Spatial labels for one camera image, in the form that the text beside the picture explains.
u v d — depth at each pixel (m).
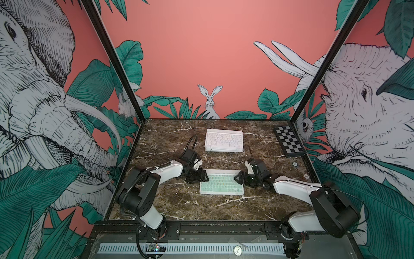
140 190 0.45
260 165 0.70
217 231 0.75
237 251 0.70
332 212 0.43
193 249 0.70
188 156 0.76
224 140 1.04
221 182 0.90
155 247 0.70
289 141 1.05
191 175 0.78
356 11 0.70
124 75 0.95
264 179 0.69
